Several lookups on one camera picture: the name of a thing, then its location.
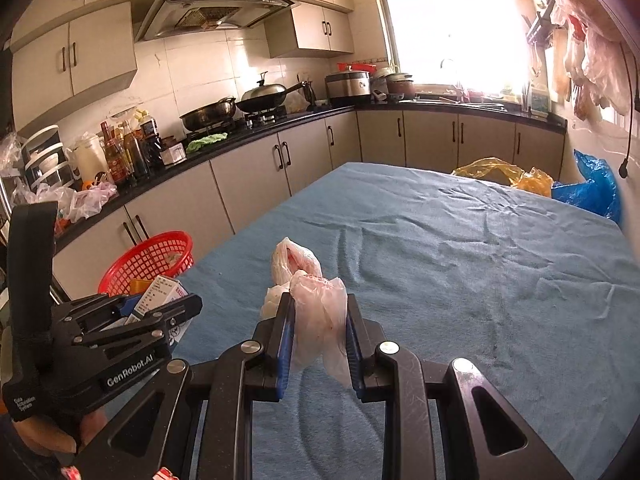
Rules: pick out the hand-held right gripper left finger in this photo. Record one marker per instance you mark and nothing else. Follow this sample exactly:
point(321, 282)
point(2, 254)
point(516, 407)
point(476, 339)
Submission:
point(286, 345)

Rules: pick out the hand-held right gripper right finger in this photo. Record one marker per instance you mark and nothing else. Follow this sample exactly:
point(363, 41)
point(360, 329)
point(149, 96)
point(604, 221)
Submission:
point(354, 355)

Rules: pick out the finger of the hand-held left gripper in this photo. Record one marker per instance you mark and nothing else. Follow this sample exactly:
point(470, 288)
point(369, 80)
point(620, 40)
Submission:
point(175, 312)
point(90, 312)

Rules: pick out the long white medicine box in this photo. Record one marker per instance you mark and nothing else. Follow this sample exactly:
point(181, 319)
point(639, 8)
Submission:
point(160, 292)

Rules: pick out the translucent white plastic bag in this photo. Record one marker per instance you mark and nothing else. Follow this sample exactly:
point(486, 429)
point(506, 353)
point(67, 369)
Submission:
point(312, 320)

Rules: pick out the orange cardboard box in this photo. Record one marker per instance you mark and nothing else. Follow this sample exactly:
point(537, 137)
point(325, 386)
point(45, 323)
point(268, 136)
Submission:
point(140, 286)

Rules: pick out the red plastic mesh basket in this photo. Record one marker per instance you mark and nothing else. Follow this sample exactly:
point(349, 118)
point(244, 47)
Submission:
point(150, 255)

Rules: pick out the person's left hand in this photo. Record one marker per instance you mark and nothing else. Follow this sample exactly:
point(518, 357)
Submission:
point(45, 440)

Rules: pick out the red white torn wrapper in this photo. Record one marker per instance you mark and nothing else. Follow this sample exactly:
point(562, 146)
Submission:
point(71, 473)

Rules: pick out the crumpled counter plastic bags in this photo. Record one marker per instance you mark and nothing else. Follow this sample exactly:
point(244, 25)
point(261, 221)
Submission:
point(85, 200)

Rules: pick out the blue tablecloth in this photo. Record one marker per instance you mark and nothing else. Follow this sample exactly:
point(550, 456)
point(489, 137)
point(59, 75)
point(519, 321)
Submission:
point(450, 285)

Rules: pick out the white electric kettle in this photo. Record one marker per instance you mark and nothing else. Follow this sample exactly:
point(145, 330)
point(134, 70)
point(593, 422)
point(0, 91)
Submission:
point(90, 160)

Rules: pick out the red label sauce bottle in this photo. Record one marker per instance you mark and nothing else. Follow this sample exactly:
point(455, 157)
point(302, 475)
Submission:
point(115, 160)

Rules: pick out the small white counter box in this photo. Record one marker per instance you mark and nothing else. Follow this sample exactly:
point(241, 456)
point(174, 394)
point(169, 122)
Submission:
point(172, 153)

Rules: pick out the beige lower kitchen cabinets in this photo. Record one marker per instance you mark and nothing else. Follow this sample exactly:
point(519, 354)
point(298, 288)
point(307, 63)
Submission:
point(250, 170)

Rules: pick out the beige kitchen cabinets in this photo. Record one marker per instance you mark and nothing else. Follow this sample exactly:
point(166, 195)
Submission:
point(250, 170)
point(100, 55)

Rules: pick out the dark soy sauce bottle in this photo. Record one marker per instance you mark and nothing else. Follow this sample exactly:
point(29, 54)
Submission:
point(151, 145)

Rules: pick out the green dish cloth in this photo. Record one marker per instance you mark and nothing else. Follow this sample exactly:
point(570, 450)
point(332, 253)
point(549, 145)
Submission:
point(207, 141)

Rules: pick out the black open wok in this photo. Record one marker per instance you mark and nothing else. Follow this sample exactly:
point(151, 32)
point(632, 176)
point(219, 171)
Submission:
point(207, 117)

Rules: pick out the gas stove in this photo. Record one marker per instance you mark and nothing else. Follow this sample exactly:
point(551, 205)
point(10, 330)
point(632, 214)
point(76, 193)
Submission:
point(265, 119)

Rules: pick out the black kitchen countertop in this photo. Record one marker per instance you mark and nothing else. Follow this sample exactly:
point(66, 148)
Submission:
point(300, 117)

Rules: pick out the yellow plastic bag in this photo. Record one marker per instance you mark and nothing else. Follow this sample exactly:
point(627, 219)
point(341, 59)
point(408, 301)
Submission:
point(492, 169)

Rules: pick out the black wok with lid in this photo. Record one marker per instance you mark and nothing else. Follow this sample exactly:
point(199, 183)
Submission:
point(262, 97)

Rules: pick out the beige upper kitchen cabinets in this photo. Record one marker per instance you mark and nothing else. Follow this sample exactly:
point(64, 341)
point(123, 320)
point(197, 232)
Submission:
point(100, 55)

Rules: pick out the silver rice cooker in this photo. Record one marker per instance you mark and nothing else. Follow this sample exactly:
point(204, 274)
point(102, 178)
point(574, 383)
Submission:
point(347, 87)

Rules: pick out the dark cooking pot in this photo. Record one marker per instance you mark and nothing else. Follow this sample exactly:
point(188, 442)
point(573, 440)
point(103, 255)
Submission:
point(400, 90)

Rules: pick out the red plastic dish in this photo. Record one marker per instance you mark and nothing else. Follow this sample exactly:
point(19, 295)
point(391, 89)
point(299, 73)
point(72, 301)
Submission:
point(357, 68)

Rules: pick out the kitchen faucet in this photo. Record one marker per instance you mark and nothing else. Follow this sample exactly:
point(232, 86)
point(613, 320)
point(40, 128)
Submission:
point(457, 87)

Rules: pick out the blue plastic bag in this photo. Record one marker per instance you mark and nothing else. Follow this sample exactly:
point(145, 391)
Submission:
point(595, 185)

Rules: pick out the range hood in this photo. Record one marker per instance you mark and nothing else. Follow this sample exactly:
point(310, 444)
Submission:
point(210, 10)

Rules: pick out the kitchen window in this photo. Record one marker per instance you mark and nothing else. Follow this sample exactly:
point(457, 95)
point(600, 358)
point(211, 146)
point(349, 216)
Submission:
point(450, 35)

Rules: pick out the hanging plastic bags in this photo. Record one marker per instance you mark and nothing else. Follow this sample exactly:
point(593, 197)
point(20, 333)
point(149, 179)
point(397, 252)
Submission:
point(595, 60)

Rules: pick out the metal wall rack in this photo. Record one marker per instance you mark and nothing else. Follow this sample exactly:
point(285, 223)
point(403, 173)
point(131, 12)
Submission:
point(540, 22)

